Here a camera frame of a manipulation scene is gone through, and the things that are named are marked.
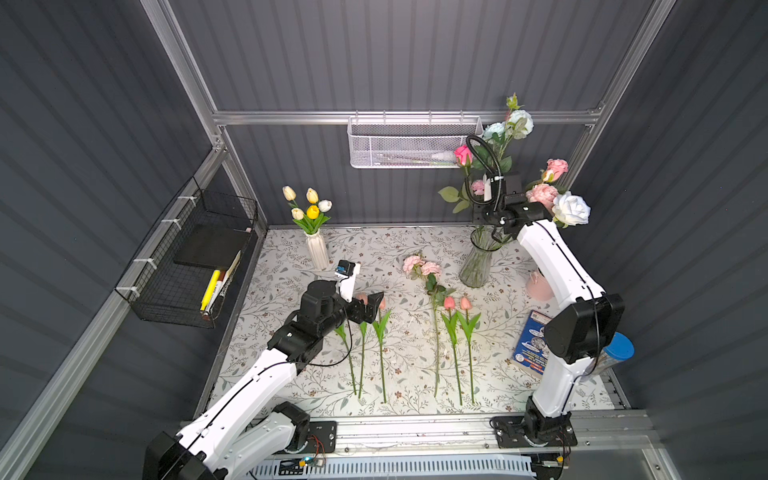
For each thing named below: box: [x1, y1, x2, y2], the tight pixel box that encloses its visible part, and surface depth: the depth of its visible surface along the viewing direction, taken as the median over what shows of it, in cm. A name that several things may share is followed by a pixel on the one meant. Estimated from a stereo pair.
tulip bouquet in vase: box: [282, 185, 333, 235], surface depth 88 cm
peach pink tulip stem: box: [373, 310, 392, 404], surface depth 93 cm
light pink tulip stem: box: [358, 321, 367, 399], surface depth 88 cm
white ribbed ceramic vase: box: [304, 228, 330, 272], surface depth 99 cm
